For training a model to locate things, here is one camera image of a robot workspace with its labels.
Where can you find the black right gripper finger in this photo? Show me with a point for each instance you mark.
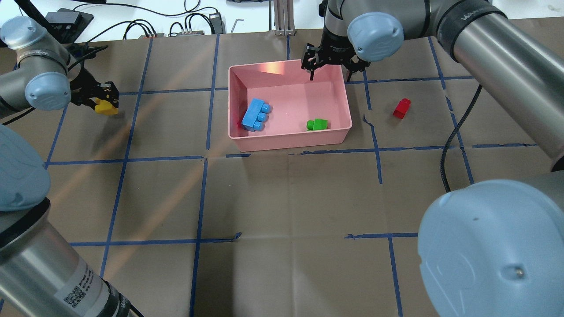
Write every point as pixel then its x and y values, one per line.
pixel 352 69
pixel 311 70

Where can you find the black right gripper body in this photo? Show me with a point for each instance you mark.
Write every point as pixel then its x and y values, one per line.
pixel 333 49

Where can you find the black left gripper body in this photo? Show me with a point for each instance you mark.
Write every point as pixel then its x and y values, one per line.
pixel 83 89

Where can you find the yellow toy block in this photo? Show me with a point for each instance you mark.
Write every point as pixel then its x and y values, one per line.
pixel 104 107

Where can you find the green toy block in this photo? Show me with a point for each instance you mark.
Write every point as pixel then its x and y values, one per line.
pixel 317 124

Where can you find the red toy block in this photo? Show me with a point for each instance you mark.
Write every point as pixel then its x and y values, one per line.
pixel 402 108

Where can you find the blue toy block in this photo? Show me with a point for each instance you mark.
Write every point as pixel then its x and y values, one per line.
pixel 256 115

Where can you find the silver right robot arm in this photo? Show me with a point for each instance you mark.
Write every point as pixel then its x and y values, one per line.
pixel 494 248

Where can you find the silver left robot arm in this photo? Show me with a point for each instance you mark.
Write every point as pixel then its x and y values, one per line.
pixel 42 275

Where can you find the pink plastic box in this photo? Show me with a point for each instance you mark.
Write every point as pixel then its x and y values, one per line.
pixel 294 100

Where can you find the black power adapter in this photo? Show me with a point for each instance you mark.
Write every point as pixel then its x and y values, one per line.
pixel 217 23

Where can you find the aluminium frame post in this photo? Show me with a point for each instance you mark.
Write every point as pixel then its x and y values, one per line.
pixel 284 17

